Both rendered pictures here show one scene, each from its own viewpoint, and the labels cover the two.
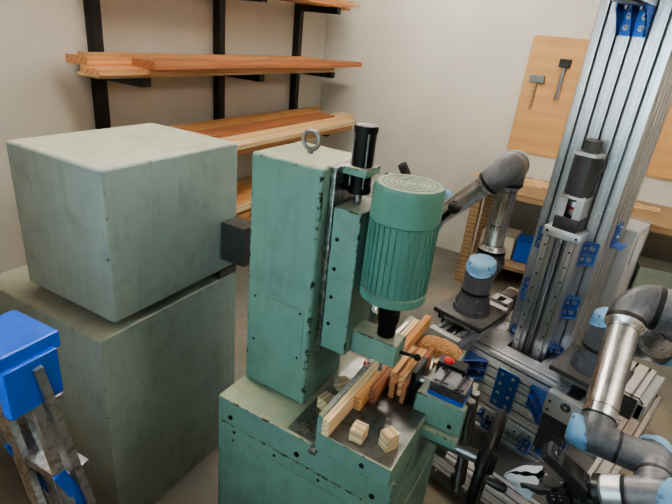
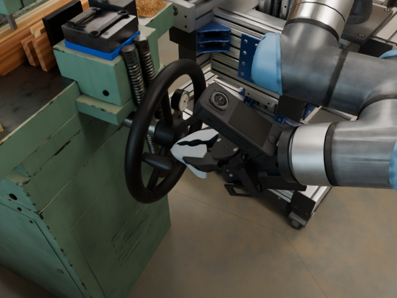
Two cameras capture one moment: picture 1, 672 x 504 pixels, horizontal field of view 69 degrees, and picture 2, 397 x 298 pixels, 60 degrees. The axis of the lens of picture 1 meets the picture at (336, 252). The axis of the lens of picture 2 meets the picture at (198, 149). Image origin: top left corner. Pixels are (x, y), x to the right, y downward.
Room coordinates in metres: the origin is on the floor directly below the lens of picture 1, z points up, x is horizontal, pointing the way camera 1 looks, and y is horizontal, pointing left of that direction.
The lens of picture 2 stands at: (0.52, -0.50, 1.28)
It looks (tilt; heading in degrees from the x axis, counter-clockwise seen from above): 47 degrees down; 358
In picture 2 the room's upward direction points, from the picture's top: straight up
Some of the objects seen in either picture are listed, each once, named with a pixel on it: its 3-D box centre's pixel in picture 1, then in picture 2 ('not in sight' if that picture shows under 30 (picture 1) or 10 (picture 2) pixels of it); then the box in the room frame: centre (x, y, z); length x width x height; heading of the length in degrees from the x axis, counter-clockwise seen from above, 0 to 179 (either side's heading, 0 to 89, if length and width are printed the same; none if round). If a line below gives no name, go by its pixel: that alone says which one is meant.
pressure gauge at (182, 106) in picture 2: not in sight; (179, 102); (1.29, -0.47, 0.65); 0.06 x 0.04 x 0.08; 152
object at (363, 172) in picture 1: (360, 159); not in sight; (1.23, -0.04, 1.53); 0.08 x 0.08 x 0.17; 62
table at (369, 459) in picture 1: (414, 400); (81, 67); (1.14, -0.27, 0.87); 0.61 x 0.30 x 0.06; 152
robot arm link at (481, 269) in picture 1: (480, 273); not in sight; (1.82, -0.59, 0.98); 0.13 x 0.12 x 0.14; 152
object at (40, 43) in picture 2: (417, 374); (78, 30); (1.19, -0.27, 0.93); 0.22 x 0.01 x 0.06; 152
